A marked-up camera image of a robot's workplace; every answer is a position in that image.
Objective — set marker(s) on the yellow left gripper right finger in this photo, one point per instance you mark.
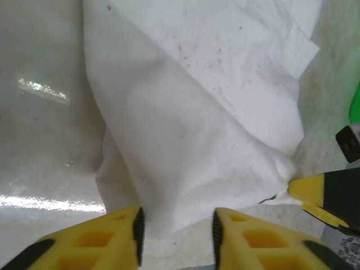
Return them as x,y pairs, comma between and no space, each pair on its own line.
258,244

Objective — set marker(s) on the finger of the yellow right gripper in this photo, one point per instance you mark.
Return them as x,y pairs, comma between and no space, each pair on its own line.
309,187
326,215

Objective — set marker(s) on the white t-shirt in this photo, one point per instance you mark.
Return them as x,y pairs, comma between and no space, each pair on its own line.
197,126

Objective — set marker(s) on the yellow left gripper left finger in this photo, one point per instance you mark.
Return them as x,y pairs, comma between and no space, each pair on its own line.
92,244

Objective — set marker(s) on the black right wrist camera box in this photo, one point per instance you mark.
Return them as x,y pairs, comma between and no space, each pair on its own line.
350,143

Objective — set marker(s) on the green plastic basket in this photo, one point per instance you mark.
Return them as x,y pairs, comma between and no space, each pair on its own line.
355,107

